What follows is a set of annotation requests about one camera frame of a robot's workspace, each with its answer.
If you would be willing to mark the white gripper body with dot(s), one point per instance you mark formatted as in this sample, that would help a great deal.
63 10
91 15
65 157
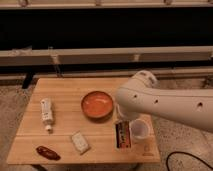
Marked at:
124 114

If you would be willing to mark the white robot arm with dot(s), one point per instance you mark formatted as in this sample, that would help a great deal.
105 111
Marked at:
140 94

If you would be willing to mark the black orange candy bar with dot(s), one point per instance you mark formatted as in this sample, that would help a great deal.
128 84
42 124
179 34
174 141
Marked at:
122 134

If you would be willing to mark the orange bowl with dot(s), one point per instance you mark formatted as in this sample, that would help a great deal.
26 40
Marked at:
97 105

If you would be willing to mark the wooden table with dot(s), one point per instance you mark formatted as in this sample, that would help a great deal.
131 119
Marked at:
66 95

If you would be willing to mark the white tube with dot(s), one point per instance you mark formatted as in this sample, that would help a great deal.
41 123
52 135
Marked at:
47 115

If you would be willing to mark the dark red snack wrapper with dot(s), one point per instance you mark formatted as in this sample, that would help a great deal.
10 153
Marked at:
47 153

